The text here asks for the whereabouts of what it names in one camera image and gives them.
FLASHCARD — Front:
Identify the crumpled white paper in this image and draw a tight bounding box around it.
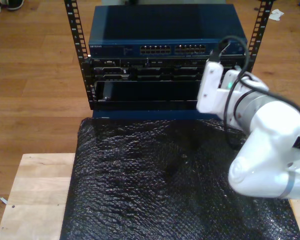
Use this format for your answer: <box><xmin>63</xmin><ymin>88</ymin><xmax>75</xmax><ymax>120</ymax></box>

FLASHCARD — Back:
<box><xmin>268</xmin><ymin>9</ymin><xmax>286</xmax><ymax>22</ymax></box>

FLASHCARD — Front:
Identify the black rack server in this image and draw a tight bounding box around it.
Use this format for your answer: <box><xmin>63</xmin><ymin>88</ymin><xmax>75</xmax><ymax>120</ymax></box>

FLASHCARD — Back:
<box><xmin>81</xmin><ymin>57</ymin><xmax>253</xmax><ymax>82</ymax></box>

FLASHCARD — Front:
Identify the blue base panel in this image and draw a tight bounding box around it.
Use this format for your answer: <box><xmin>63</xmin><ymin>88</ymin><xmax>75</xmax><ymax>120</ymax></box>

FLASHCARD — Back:
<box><xmin>91</xmin><ymin>109</ymin><xmax>223</xmax><ymax>120</ymax></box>

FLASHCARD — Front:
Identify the black bubble mat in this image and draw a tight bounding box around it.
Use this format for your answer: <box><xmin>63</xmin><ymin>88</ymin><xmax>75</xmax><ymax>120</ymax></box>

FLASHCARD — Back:
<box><xmin>59</xmin><ymin>117</ymin><xmax>300</xmax><ymax>240</ymax></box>

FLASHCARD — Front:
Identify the black shoe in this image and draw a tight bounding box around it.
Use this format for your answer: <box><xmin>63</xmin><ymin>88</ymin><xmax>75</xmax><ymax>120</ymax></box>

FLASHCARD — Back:
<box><xmin>6</xmin><ymin>0</ymin><xmax>26</xmax><ymax>11</ymax></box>

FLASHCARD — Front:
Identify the black perforated rack post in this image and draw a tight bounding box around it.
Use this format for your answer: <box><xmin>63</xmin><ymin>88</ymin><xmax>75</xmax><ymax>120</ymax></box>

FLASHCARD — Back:
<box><xmin>63</xmin><ymin>0</ymin><xmax>97</xmax><ymax>111</ymax></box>
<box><xmin>243</xmin><ymin>0</ymin><xmax>276</xmax><ymax>75</ymax></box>

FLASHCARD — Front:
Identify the blue network switch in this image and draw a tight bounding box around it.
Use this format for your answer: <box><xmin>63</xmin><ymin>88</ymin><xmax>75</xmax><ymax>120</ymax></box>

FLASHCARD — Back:
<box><xmin>88</xmin><ymin>4</ymin><xmax>248</xmax><ymax>60</ymax></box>

